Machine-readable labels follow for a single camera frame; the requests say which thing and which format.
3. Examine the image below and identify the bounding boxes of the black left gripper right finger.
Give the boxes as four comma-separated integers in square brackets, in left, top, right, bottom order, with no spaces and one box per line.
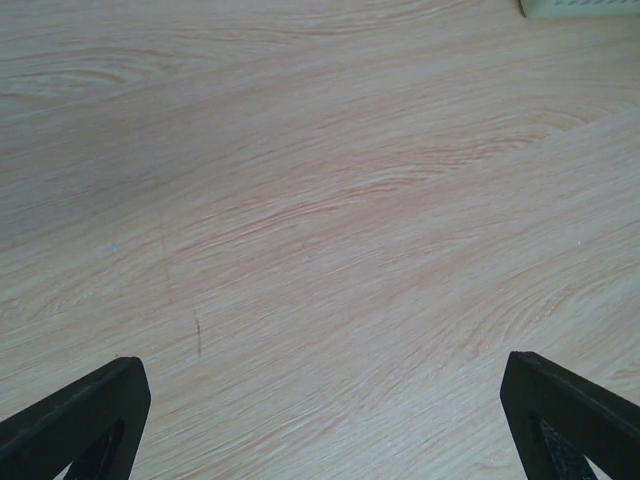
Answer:
[500,351,639,479]

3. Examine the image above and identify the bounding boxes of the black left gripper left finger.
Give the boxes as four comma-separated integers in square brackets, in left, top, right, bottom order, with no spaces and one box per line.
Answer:
[1,357,151,479]

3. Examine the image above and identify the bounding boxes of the green plastic basket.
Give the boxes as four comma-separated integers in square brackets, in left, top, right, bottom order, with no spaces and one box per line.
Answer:
[519,0,639,18]

